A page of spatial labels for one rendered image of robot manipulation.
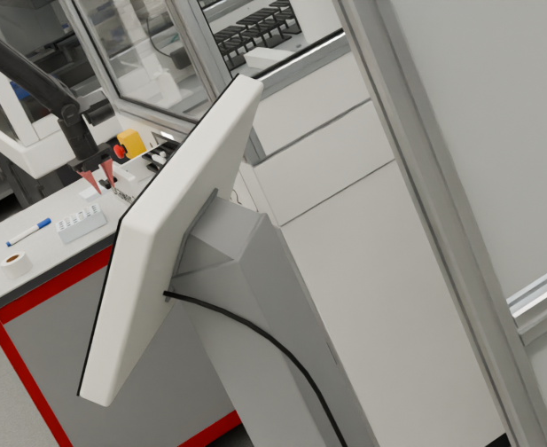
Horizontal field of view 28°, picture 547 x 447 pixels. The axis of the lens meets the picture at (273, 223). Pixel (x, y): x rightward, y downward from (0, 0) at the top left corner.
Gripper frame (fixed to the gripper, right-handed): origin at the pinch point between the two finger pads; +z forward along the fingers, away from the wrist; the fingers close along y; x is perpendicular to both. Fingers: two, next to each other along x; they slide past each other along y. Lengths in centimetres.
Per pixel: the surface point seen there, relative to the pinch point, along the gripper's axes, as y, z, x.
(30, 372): -36, 37, 14
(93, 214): -2.4, 11.0, 21.7
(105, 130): 22, 9, 83
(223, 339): -12, -1, -105
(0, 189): 8, 82, 375
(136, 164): 12.1, 3.0, 14.2
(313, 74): 39, -15, -52
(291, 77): 35, -16, -52
